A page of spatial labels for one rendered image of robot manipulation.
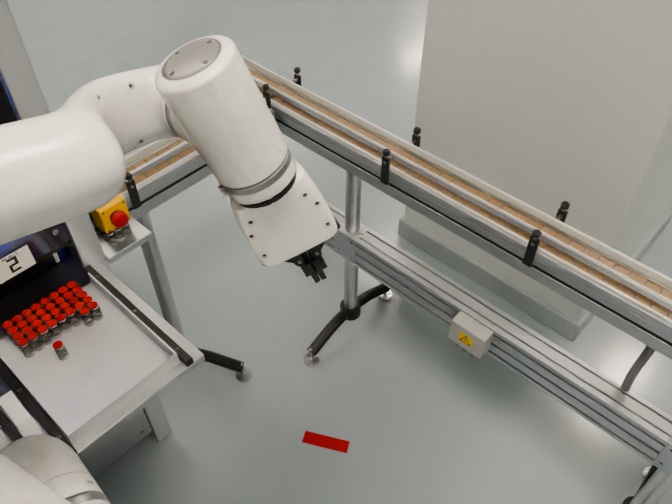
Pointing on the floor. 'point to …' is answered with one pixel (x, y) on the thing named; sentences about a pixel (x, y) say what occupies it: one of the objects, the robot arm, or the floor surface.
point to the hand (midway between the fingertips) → (313, 264)
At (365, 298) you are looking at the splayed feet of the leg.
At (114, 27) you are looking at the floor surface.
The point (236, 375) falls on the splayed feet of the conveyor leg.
